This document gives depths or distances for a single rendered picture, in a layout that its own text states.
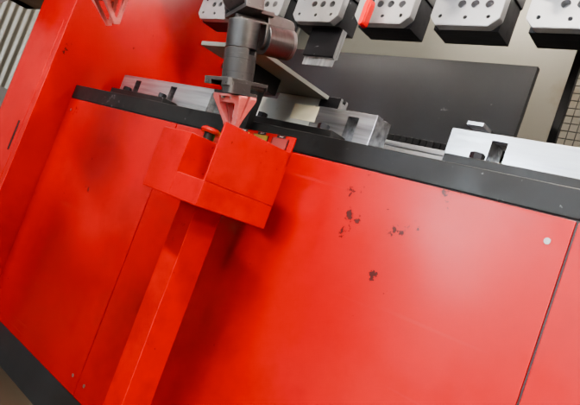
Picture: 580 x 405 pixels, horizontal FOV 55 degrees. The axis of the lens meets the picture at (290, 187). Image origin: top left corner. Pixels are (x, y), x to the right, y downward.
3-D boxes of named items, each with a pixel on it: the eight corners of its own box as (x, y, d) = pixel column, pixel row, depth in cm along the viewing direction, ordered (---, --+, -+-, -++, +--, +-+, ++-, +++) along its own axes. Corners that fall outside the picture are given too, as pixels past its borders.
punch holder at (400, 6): (351, 22, 129) (375, -42, 130) (369, 40, 135) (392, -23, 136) (406, 23, 119) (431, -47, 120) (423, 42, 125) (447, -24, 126)
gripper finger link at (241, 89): (252, 139, 100) (259, 86, 99) (224, 136, 94) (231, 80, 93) (225, 134, 104) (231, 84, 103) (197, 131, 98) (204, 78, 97)
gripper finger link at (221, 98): (261, 140, 102) (267, 88, 101) (234, 137, 96) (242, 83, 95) (234, 135, 106) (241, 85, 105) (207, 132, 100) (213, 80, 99)
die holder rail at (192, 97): (114, 100, 188) (124, 74, 188) (129, 107, 192) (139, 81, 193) (204, 120, 155) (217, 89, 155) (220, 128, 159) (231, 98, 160)
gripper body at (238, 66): (267, 96, 101) (273, 54, 100) (229, 88, 93) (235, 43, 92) (242, 92, 105) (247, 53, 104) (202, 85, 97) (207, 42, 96)
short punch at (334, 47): (299, 62, 141) (312, 28, 141) (304, 66, 142) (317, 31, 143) (330, 65, 134) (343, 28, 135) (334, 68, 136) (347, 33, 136)
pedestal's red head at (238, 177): (141, 184, 107) (174, 97, 108) (206, 206, 117) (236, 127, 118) (194, 205, 92) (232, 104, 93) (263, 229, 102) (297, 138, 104)
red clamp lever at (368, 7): (355, 23, 123) (369, -17, 123) (364, 32, 126) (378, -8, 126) (361, 23, 122) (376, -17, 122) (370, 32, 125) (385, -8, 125)
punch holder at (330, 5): (290, 21, 142) (312, -38, 143) (309, 36, 149) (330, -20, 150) (335, 22, 132) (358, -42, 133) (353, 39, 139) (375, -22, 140)
